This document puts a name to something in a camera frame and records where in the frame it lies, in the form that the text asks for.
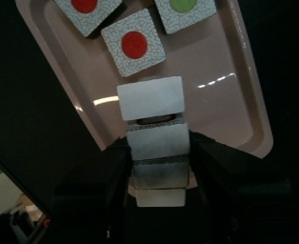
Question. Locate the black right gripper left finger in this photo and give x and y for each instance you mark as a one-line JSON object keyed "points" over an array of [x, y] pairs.
{"points": [[93, 190]]}

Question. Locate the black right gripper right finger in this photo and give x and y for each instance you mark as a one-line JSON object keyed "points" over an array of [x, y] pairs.
{"points": [[240, 197]]}

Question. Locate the white sushi roll toy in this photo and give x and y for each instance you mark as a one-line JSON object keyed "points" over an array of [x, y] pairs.
{"points": [[152, 100]]}

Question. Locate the red centre sushi piece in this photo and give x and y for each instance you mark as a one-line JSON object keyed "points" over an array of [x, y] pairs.
{"points": [[133, 44], [85, 8]]}

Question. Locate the green centre sushi piece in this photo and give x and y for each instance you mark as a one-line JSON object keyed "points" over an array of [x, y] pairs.
{"points": [[184, 9]]}

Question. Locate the pink plastic tray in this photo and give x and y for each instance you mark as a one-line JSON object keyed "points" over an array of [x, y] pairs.
{"points": [[214, 105]]}

